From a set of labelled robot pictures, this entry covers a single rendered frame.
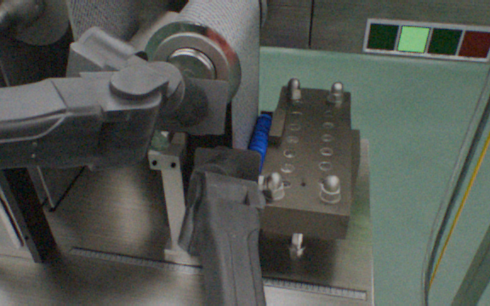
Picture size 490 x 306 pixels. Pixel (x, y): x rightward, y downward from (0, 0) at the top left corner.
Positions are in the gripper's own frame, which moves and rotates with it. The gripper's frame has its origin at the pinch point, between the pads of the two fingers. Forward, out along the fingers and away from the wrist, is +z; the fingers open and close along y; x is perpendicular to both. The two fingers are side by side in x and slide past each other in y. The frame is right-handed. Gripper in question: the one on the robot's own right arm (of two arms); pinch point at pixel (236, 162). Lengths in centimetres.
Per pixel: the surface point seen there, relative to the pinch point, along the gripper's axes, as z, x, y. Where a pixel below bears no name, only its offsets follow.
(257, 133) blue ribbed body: 12.3, 4.1, 1.6
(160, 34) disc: -13.8, 19.4, -10.2
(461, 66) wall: 279, 40, 112
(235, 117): -6.5, 8.2, 0.2
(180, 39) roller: -14.1, 18.8, -7.1
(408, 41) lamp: 20.3, 25.0, 29.2
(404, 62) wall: 279, 40, 72
